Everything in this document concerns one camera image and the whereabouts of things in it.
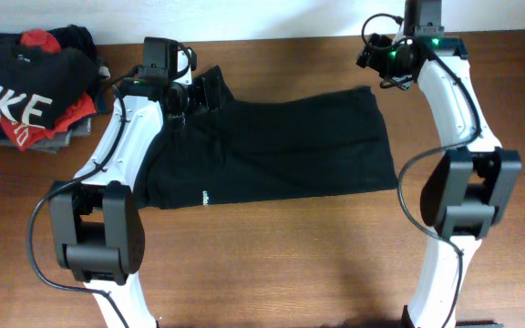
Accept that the black Sydrogen t-shirt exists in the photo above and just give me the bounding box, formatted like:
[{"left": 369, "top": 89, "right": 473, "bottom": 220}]
[{"left": 133, "top": 67, "right": 397, "bottom": 210}]

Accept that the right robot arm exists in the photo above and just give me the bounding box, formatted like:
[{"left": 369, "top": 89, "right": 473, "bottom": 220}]
[{"left": 356, "top": 0, "right": 522, "bottom": 327}]

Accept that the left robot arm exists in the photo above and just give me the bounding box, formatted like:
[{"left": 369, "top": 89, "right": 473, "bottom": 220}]
[{"left": 45, "top": 37, "right": 212, "bottom": 327}]

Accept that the navy folded t-shirt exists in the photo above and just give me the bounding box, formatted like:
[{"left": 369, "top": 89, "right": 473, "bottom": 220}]
[{"left": 0, "top": 25, "right": 109, "bottom": 140}]

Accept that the grey folded t-shirt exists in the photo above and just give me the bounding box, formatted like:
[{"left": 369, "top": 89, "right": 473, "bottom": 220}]
[{"left": 0, "top": 116, "right": 90, "bottom": 152}]

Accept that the red folded t-shirt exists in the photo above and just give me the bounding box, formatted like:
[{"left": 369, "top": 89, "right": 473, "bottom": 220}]
[{"left": 0, "top": 29, "right": 96, "bottom": 150}]

